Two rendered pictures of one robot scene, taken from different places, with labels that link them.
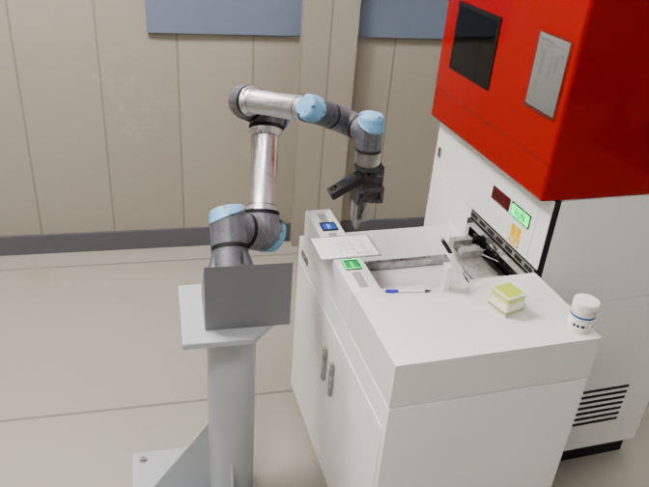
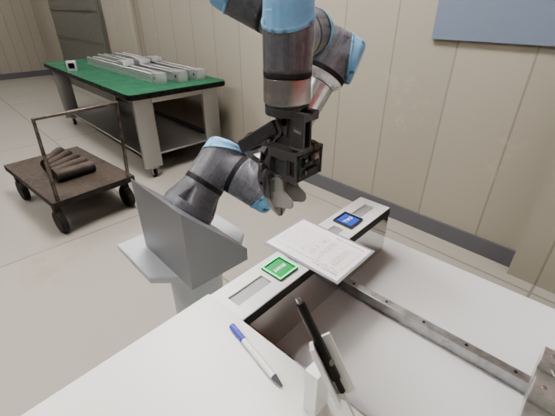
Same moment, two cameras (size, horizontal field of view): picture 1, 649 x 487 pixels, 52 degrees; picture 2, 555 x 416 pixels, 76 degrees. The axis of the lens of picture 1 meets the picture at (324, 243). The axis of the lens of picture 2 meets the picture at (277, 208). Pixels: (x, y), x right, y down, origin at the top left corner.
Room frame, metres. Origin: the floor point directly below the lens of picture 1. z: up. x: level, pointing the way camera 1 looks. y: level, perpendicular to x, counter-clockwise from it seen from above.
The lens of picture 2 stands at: (1.54, -0.60, 1.45)
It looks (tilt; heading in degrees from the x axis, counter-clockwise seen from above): 30 degrees down; 61
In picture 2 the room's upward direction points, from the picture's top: straight up
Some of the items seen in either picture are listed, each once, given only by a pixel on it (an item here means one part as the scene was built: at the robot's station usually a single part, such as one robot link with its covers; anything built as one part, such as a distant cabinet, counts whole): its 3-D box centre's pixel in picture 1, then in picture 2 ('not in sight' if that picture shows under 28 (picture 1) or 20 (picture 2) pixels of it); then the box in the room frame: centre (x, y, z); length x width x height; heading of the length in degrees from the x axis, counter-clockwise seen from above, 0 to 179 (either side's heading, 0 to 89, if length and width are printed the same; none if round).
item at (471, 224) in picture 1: (494, 256); not in sight; (2.07, -0.61, 0.89); 0.44 x 0.02 x 0.10; 18
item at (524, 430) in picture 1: (406, 389); not in sight; (1.89, -0.34, 0.41); 0.96 x 0.64 x 0.82; 18
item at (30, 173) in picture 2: not in sight; (63, 154); (1.32, 2.44, 0.44); 1.11 x 0.65 x 0.88; 114
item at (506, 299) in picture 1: (507, 300); not in sight; (1.63, -0.54, 1.00); 0.07 x 0.07 x 0.07; 33
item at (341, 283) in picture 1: (338, 264); (314, 267); (1.94, -0.05, 0.89); 0.55 x 0.09 x 0.14; 18
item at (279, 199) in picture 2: (363, 216); (282, 200); (1.81, -0.11, 1.14); 0.06 x 0.03 x 0.09; 109
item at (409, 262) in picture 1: (411, 262); (442, 338); (2.09, -0.32, 0.84); 0.50 x 0.02 x 0.03; 108
